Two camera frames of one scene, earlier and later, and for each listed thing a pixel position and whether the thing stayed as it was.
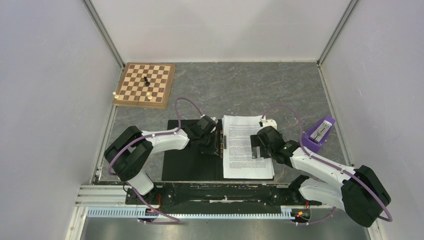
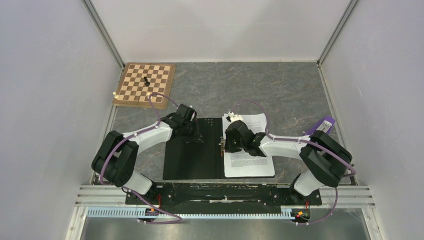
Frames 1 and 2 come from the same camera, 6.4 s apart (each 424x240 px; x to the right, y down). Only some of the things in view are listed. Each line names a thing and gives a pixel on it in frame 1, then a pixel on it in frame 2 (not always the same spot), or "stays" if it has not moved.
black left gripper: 213,149 -> 196,137
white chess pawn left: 116,96 stays
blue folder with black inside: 189,163 stays
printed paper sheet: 237,161 stays
